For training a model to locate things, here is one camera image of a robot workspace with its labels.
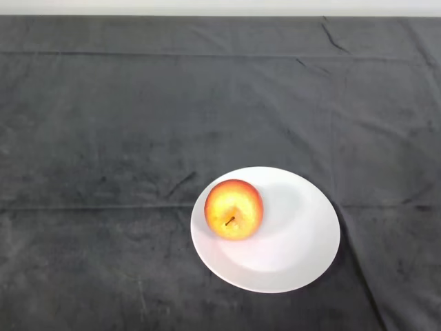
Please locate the red yellow apple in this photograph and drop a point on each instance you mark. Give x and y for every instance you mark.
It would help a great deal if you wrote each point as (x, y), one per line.
(234, 212)

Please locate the black table cloth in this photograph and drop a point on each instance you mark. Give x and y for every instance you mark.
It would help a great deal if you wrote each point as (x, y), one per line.
(172, 103)

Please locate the white round plate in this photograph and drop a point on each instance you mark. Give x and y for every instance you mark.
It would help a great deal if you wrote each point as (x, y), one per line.
(286, 248)

